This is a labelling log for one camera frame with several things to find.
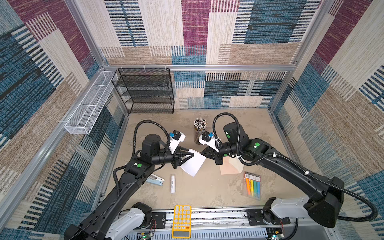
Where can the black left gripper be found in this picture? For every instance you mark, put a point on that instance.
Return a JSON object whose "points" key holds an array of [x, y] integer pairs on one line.
{"points": [[176, 159]]}

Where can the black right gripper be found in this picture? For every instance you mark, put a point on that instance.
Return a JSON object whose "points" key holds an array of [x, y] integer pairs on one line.
{"points": [[209, 151]]}

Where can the white paper letter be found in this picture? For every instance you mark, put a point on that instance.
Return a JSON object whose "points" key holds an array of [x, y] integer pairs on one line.
{"points": [[193, 165]]}

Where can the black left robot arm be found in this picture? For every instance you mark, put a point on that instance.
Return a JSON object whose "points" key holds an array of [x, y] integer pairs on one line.
{"points": [[101, 224]]}

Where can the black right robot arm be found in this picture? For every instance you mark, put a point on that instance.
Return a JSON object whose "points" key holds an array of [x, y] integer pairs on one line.
{"points": [[324, 196]]}

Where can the white glue stick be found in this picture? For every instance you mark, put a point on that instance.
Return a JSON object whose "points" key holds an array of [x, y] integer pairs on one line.
{"points": [[173, 184]]}

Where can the light blue stapler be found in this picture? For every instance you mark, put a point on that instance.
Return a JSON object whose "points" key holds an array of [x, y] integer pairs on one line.
{"points": [[155, 180]]}

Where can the metal cup of pencils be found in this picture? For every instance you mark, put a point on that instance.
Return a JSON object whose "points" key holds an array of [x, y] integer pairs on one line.
{"points": [[200, 125]]}

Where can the pack of coloured highlighters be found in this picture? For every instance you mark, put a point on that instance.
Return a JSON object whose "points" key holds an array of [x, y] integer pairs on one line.
{"points": [[252, 185]]}

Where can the yellow calculator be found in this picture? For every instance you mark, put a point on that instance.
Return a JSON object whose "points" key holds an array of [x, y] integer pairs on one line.
{"points": [[181, 226]]}

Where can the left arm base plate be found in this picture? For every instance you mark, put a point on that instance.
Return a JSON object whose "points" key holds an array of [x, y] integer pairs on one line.
{"points": [[158, 220]]}

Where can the aluminium front rail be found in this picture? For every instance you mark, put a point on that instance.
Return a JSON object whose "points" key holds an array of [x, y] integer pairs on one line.
{"points": [[226, 223]]}

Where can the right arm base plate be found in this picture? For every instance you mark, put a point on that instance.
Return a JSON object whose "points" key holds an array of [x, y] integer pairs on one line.
{"points": [[257, 217]]}

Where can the black wire shelf rack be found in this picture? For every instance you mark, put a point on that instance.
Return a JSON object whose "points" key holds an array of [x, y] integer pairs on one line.
{"points": [[145, 90]]}

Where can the white wire mesh basket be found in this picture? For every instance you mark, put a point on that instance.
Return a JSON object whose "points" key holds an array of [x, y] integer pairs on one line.
{"points": [[87, 112]]}

